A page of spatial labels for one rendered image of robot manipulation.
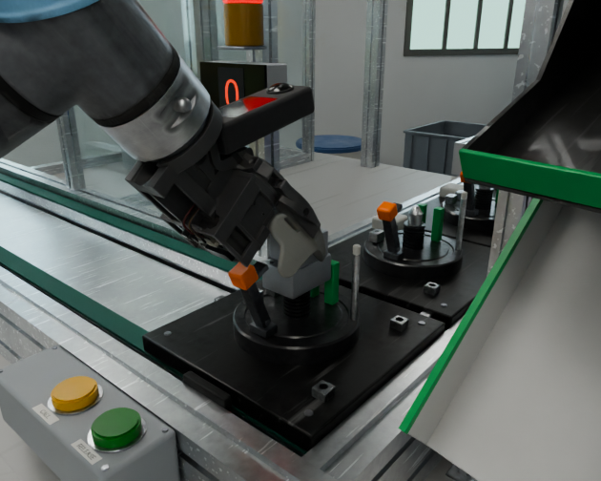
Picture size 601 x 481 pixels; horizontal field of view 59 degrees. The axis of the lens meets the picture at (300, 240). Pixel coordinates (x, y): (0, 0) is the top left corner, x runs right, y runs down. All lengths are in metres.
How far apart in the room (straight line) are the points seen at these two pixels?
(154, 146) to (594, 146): 0.28
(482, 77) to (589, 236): 4.48
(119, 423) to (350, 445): 0.19
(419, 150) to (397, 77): 1.94
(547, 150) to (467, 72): 4.46
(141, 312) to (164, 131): 0.43
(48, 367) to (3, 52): 0.35
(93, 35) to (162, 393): 0.34
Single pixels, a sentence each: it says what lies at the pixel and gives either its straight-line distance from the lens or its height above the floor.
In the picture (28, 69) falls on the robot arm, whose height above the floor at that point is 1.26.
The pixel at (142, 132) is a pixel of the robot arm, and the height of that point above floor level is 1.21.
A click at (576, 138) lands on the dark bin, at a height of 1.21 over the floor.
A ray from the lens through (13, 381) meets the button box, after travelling 0.60.
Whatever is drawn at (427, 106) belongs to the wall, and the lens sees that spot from 4.64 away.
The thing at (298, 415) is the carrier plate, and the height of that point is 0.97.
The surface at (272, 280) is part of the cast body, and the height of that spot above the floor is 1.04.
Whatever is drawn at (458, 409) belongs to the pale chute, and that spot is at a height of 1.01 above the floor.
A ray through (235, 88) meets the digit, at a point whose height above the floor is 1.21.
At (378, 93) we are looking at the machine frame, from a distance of 1.75.
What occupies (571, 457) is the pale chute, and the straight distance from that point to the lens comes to 0.41.
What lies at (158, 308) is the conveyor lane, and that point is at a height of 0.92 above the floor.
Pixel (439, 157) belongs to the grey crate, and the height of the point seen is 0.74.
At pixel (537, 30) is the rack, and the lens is 0.44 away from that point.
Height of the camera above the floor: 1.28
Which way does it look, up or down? 21 degrees down
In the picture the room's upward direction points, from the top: straight up
